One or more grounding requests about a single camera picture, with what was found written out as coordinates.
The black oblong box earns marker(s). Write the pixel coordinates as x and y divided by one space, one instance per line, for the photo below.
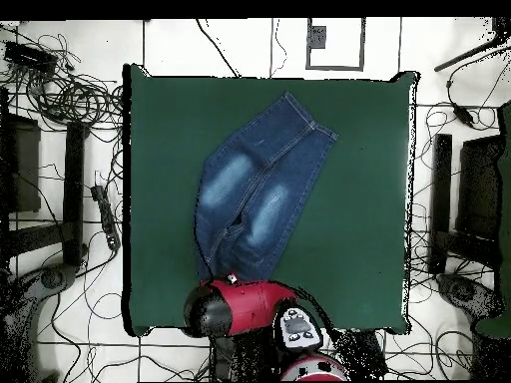
369 353

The black electronics box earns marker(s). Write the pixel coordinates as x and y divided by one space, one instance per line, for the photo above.
28 56

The dark flat panel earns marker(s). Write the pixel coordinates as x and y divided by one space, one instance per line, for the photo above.
479 187
26 167

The grey square floor frame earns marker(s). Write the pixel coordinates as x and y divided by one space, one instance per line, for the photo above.
335 68

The blue denim jeans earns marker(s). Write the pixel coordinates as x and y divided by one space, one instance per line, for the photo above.
255 191

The black power adapter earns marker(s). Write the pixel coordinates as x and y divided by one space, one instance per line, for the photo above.
463 113

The black metal stand frame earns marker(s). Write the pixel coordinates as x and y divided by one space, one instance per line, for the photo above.
440 199
74 191

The small grey square tag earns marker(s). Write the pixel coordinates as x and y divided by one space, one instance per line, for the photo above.
317 38

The black power strip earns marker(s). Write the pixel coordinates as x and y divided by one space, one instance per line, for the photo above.
107 217

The dark green table cloth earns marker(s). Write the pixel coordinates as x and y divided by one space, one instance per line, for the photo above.
359 239

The black tripod rod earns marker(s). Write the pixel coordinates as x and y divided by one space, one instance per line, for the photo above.
467 54

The green cloth sheet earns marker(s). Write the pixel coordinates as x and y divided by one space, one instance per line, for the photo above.
507 179

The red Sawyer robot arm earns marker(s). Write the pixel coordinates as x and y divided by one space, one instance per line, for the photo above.
247 307

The grey wheeled chair base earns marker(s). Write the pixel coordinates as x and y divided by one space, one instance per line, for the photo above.
52 277
459 289

